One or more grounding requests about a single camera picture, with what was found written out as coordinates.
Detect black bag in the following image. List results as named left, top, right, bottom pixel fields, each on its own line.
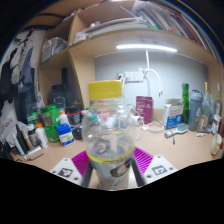
left=48, top=83, right=79, bottom=109

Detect clear glass bottle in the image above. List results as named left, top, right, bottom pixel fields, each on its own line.
left=214, top=83, right=223, bottom=116

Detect clear drink bottle yellow cap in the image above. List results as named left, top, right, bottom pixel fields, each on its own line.
left=81, top=79, right=137, bottom=191

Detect white-lidded jar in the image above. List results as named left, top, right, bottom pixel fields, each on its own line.
left=211, top=114, right=223, bottom=134

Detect wooden shelf unit with books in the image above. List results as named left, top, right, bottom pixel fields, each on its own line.
left=38, top=0, right=221, bottom=101

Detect white bottle orange cap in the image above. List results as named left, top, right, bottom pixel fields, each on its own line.
left=34, top=123, right=49, bottom=149

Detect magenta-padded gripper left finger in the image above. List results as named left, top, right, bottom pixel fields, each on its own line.
left=49, top=149, right=94, bottom=188

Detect blue and white carton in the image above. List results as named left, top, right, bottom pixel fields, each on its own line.
left=162, top=97, right=184, bottom=130

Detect hanging dark clothes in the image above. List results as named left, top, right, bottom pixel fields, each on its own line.
left=0, top=31, right=38, bottom=111

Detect white led light bar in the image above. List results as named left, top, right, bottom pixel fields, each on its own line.
left=115, top=43, right=179, bottom=53

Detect light blue hairbrush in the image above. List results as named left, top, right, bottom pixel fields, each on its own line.
left=163, top=122, right=189, bottom=139

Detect tall green glass bottle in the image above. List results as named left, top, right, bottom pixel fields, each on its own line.
left=181, top=82, right=190, bottom=124

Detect silver metal bottle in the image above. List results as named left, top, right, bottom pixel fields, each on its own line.
left=23, top=145, right=44, bottom=162

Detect magenta pouch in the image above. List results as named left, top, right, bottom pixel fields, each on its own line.
left=135, top=95, right=154, bottom=125

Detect white wall power strip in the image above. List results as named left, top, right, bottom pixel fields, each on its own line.
left=117, top=70, right=145, bottom=83

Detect stacked green tubs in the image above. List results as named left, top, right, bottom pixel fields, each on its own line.
left=39, top=104, right=61, bottom=144

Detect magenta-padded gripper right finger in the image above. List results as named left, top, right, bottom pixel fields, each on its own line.
left=131, top=147, right=179, bottom=188

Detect white bottle blue cap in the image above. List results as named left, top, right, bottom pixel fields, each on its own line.
left=55, top=123, right=75, bottom=147

